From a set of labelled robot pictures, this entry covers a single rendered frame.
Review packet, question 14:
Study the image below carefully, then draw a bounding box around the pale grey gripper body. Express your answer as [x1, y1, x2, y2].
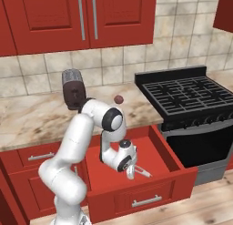
[125, 163, 137, 180]

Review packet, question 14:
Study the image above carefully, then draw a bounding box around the red open drawer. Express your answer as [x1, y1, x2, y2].
[84, 124, 199, 224]

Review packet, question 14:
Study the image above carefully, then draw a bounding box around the red closed drawer front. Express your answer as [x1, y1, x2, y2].
[16, 141, 64, 169]

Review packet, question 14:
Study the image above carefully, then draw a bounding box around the black oven door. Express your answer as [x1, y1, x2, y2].
[165, 125, 233, 187]

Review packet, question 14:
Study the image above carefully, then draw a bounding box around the small dark red round fruit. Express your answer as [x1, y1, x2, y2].
[114, 94, 125, 105]

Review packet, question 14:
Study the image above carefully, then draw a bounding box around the black stove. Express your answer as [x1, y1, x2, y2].
[134, 65, 233, 187]

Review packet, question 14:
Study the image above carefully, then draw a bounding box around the red base cupboard door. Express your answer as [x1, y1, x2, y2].
[8, 159, 91, 220]

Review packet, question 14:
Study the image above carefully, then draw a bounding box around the red base cupboard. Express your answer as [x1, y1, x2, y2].
[225, 151, 233, 172]
[0, 169, 30, 225]

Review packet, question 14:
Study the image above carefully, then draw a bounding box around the dark brown toaster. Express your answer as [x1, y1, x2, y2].
[61, 68, 86, 111]

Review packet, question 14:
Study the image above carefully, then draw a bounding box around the silver drawer handle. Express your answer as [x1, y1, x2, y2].
[27, 151, 56, 162]
[131, 194, 164, 209]

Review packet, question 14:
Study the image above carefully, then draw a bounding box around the grey oven door handle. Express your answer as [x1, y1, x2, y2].
[162, 118, 233, 138]

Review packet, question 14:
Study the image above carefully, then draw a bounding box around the red wall cupboard door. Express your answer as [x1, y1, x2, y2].
[0, 0, 18, 57]
[85, 0, 157, 50]
[1, 0, 91, 56]

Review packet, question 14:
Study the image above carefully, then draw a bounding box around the long silver cupboard handle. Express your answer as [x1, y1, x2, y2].
[91, 0, 99, 41]
[77, 0, 86, 42]

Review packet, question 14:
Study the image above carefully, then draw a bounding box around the red wall cupboard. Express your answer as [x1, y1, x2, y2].
[212, 0, 233, 34]

